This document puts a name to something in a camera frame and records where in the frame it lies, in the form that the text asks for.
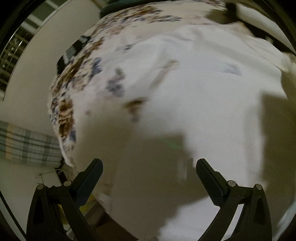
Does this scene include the grey-green plaid curtain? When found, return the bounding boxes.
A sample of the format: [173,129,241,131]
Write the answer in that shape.
[1,121,62,168]

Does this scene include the window with frame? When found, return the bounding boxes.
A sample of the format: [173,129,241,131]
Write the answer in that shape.
[1,1,69,100]

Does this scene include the floral bed sheet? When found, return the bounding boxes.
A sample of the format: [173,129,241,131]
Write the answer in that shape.
[48,1,295,168]

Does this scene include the white cloth garment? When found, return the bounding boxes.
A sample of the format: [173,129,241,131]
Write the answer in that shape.
[72,23,295,240]

